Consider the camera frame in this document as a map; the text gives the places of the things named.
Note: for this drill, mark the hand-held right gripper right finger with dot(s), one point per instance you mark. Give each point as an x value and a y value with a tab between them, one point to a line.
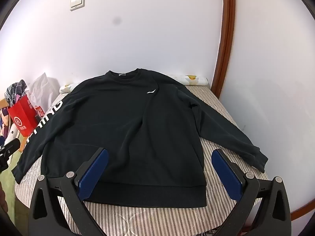
225	169

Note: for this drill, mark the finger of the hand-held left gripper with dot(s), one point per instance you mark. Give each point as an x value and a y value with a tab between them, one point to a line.
11	145

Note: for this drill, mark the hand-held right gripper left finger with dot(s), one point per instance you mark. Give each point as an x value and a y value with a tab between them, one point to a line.
94	172

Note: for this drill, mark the black sweatshirt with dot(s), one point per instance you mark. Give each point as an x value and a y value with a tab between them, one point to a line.
123	127

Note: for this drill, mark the person's left forearm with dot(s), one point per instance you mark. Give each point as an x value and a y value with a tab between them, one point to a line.
3	196

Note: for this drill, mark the colourful printed cloth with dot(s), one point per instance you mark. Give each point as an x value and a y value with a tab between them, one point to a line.
6	125

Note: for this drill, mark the green sheet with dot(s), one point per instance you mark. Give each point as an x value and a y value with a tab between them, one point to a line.
8	184

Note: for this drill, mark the large red paper bag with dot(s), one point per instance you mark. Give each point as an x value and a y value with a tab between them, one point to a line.
22	118

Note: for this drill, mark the small red paper bag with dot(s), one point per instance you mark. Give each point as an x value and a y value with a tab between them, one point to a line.
39	113

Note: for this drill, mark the plaid cloth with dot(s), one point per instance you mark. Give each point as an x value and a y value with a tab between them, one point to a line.
16	91

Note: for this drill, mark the striped quilted mat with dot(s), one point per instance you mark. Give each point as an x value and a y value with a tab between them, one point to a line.
221	108

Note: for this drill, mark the white plastic bag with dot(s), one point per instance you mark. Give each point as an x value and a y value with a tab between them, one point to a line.
43	91

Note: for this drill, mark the brown wooden door frame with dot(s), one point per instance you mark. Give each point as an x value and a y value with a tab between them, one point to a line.
226	29

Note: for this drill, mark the white wall switch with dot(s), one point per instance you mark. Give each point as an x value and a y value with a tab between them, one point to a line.
77	2

